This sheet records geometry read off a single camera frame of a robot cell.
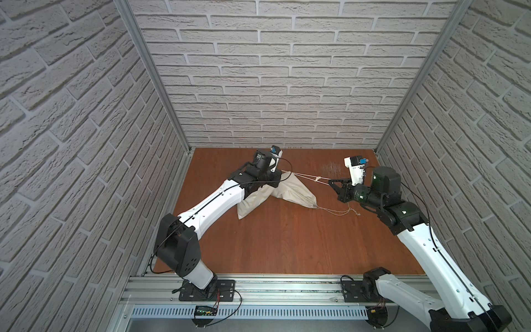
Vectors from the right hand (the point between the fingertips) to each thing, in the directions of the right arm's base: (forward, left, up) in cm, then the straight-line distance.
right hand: (328, 181), depth 69 cm
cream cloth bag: (+11, +8, -22) cm, 26 cm away
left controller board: (-31, +46, -31) cm, 63 cm away
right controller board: (-37, -14, -30) cm, 50 cm away
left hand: (+15, +18, -7) cm, 25 cm away
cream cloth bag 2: (+5, +28, -20) cm, 34 cm away
